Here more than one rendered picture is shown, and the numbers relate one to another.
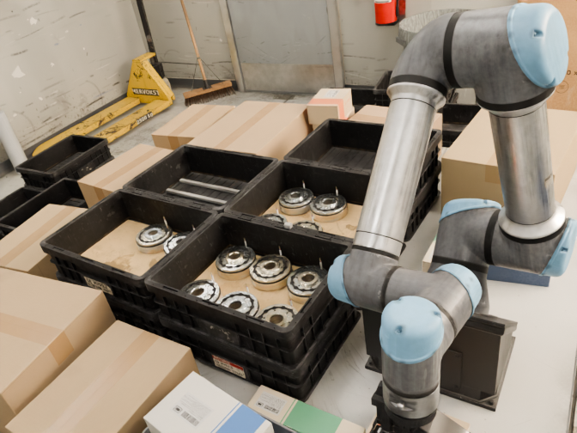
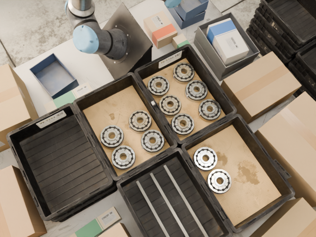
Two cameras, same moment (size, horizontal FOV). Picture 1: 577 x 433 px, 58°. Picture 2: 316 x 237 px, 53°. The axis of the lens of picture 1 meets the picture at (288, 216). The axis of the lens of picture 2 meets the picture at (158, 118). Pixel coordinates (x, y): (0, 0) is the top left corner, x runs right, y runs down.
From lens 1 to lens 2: 163 cm
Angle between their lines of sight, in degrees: 76
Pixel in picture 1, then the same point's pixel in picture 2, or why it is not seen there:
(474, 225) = (95, 26)
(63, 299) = (279, 136)
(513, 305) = (78, 60)
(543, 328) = not seen: hidden behind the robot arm
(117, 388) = (256, 77)
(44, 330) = (288, 118)
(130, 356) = (248, 90)
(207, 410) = (226, 40)
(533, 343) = not seen: hidden behind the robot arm
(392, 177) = not seen: outside the picture
